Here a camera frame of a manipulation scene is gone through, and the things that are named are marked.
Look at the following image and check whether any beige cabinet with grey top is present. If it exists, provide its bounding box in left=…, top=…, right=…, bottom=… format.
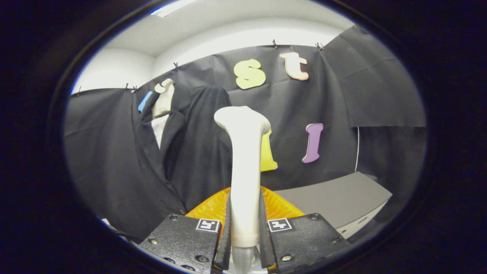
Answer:
left=274, top=171, right=393, bottom=240

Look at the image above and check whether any black backdrop cloth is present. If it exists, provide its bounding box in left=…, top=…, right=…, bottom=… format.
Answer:
left=63, top=25, right=427, bottom=244

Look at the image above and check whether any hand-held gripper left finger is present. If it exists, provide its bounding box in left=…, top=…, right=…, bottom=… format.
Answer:
left=139, top=186, right=232, bottom=274

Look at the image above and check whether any black suit jacket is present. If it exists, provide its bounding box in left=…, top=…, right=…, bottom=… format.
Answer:
left=131, top=86, right=233, bottom=242

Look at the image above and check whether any white hanger board stand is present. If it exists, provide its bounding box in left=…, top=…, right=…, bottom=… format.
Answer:
left=151, top=78, right=175, bottom=149

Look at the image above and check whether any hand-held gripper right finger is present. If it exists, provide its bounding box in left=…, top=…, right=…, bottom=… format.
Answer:
left=260, top=186, right=350, bottom=274

